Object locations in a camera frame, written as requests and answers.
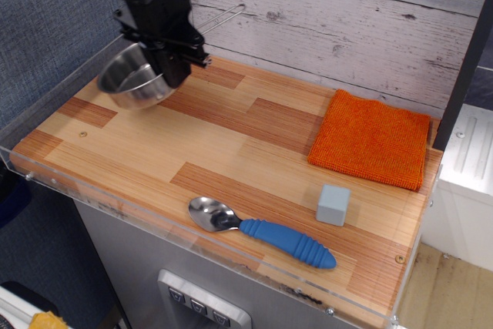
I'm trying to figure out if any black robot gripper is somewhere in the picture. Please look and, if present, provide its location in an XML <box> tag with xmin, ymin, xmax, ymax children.
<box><xmin>113</xmin><ymin>0</ymin><xmax>210</xmax><ymax>89</ymax></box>

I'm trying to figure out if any silver steel pan with handle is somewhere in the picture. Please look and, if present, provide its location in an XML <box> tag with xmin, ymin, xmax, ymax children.
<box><xmin>96</xmin><ymin>4</ymin><xmax>247</xmax><ymax>111</ymax></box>

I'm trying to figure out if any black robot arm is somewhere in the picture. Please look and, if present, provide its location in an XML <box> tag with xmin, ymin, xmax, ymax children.
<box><xmin>114</xmin><ymin>0</ymin><xmax>210</xmax><ymax>89</ymax></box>

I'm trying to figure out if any orange folded cloth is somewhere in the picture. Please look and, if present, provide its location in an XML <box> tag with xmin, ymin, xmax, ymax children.
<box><xmin>307</xmin><ymin>89</ymin><xmax>431</xmax><ymax>191</ymax></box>

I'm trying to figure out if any grey cube block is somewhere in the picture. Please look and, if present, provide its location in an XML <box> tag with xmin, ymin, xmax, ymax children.
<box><xmin>316</xmin><ymin>184</ymin><xmax>350</xmax><ymax>227</ymax></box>

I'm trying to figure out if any clear acrylic table guard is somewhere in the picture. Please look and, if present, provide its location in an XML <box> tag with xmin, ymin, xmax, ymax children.
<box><xmin>1</xmin><ymin>12</ymin><xmax>442</xmax><ymax>328</ymax></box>

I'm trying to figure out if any silver dispenser button panel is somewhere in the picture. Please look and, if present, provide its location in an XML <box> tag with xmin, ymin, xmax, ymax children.
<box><xmin>157</xmin><ymin>269</ymin><xmax>253</xmax><ymax>328</ymax></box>

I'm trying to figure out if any yellow and black bag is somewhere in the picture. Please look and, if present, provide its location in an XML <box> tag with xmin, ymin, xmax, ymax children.
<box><xmin>28</xmin><ymin>311</ymin><xmax>69</xmax><ymax>329</ymax></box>

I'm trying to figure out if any white appliance on right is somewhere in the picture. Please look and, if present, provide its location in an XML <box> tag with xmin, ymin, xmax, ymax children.
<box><xmin>421</xmin><ymin>104</ymin><xmax>492</xmax><ymax>270</ymax></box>

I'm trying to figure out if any spoon with blue handle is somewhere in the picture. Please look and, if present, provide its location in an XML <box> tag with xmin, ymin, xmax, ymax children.
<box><xmin>188</xmin><ymin>196</ymin><xmax>337</xmax><ymax>270</ymax></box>

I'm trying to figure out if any dark grey right post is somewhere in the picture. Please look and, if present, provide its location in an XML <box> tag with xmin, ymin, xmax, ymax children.
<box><xmin>433</xmin><ymin>0</ymin><xmax>493</xmax><ymax>152</ymax></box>

